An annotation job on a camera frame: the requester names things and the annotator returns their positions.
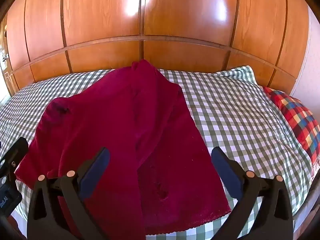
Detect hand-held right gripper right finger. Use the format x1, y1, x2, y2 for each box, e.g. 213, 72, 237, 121
211, 146, 293, 240

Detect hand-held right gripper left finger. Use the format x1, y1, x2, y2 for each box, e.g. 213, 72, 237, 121
27, 147, 111, 240

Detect dark red knit garment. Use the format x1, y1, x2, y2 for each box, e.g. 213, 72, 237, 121
14, 59, 232, 240

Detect green checked bed sheet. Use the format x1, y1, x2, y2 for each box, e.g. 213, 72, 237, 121
0, 65, 314, 240

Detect multicolour plaid pillow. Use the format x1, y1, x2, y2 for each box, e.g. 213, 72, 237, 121
262, 86, 320, 165

